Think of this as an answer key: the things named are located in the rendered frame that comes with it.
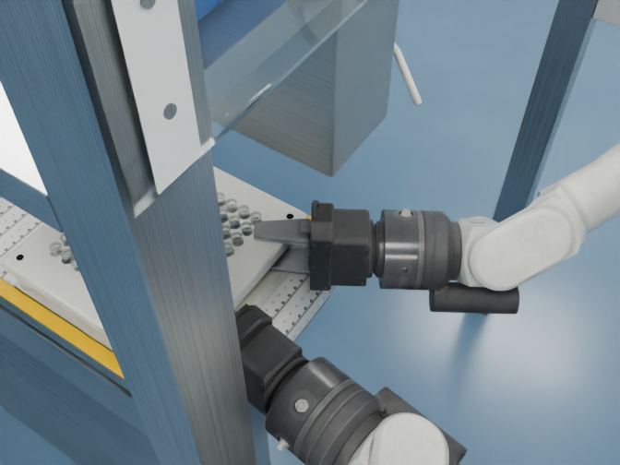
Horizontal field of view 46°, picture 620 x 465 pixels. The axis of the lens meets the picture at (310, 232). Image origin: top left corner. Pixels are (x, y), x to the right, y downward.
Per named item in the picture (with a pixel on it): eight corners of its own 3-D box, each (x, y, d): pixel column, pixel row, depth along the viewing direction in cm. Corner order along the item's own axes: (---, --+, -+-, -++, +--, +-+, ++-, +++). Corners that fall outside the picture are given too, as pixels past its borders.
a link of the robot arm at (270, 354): (194, 347, 66) (292, 431, 61) (268, 281, 70) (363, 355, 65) (208, 409, 75) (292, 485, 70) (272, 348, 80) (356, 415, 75)
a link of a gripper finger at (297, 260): (255, 269, 82) (310, 270, 82) (257, 246, 84) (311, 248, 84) (256, 278, 83) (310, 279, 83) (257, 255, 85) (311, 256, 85)
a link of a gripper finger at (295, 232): (255, 220, 80) (311, 222, 80) (253, 244, 78) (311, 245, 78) (255, 211, 79) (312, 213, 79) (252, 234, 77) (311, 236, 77)
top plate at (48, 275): (151, 143, 94) (149, 131, 92) (309, 224, 85) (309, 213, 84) (4, 271, 81) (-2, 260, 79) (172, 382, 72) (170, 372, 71)
